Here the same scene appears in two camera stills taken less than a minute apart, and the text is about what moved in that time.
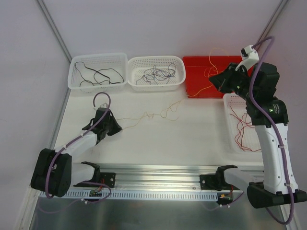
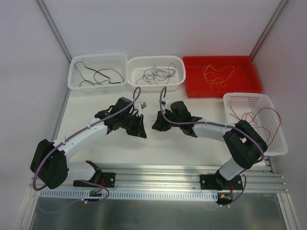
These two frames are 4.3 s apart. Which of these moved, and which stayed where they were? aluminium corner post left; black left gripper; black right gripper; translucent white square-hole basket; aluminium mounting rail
Moved: black right gripper; black left gripper
Stayed: aluminium corner post left; aluminium mounting rail; translucent white square-hole basket
